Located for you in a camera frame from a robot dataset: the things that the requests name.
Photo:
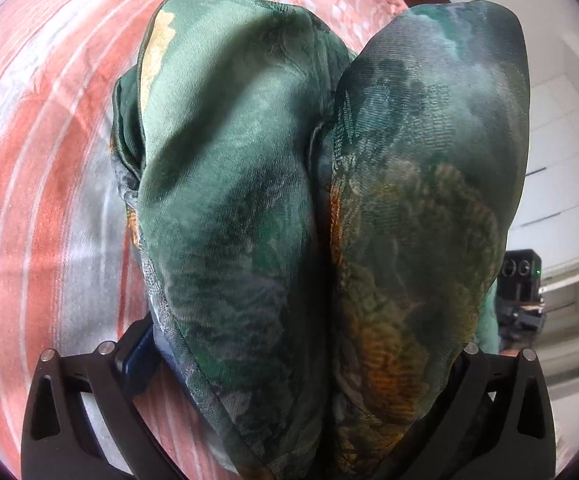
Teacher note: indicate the green printed padded jacket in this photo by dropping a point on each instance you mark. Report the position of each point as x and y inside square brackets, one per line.
[319, 210]

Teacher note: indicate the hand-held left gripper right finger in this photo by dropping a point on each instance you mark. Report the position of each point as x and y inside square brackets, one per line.
[474, 395]

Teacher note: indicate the pink striped bed sheet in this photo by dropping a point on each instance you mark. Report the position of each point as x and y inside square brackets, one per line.
[44, 160]

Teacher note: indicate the white wardrobe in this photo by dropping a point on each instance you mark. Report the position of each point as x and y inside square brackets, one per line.
[569, 160]

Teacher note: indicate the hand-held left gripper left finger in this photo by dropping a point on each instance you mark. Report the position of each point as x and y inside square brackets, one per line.
[139, 360]

